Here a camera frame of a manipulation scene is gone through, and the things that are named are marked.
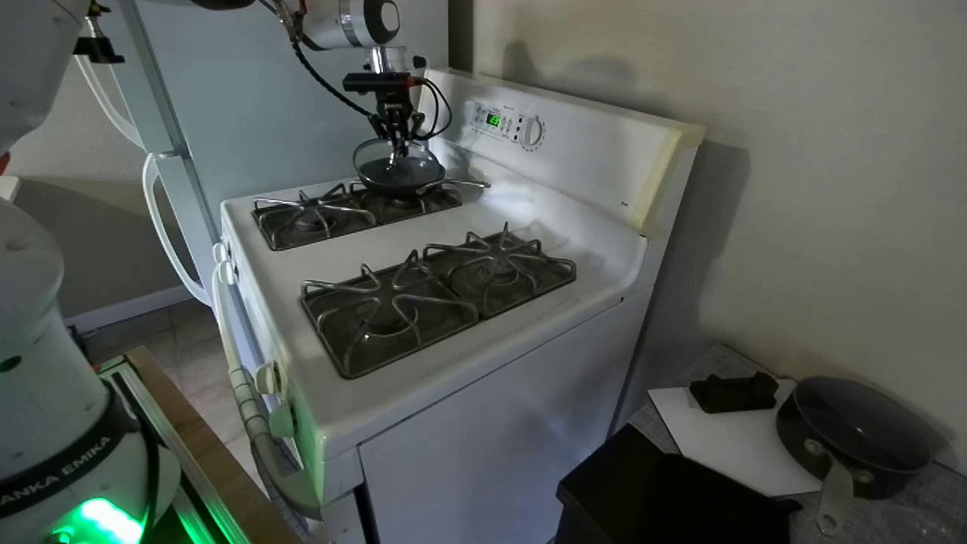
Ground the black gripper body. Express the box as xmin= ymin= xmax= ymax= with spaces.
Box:
xmin=341 ymin=43 xmax=432 ymax=122

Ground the glass lid with metal handle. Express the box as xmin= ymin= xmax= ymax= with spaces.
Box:
xmin=350 ymin=134 xmax=447 ymax=193

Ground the black burner grate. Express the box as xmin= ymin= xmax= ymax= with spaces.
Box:
xmin=299 ymin=220 xmax=581 ymax=385
xmin=251 ymin=177 xmax=465 ymax=255

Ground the white refrigerator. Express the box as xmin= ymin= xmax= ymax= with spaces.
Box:
xmin=48 ymin=0 xmax=453 ymax=310

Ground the white gas stove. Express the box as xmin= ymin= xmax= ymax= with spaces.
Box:
xmin=208 ymin=66 xmax=708 ymax=544

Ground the wooden board edge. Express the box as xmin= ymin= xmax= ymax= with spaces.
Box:
xmin=123 ymin=345 xmax=306 ymax=544

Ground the small black flat object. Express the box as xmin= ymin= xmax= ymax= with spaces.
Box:
xmin=689 ymin=370 xmax=783 ymax=417

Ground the black bin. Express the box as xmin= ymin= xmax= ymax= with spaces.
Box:
xmin=552 ymin=421 xmax=805 ymax=544

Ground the white flat board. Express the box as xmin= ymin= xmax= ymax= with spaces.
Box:
xmin=646 ymin=375 xmax=827 ymax=503

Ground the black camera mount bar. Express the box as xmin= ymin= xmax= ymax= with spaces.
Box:
xmin=74 ymin=0 xmax=127 ymax=66

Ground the white oven door handle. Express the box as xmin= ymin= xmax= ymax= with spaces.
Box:
xmin=208 ymin=240 xmax=325 ymax=522

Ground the dark saucepan with metal handle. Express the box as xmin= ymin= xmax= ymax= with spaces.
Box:
xmin=774 ymin=375 xmax=948 ymax=539

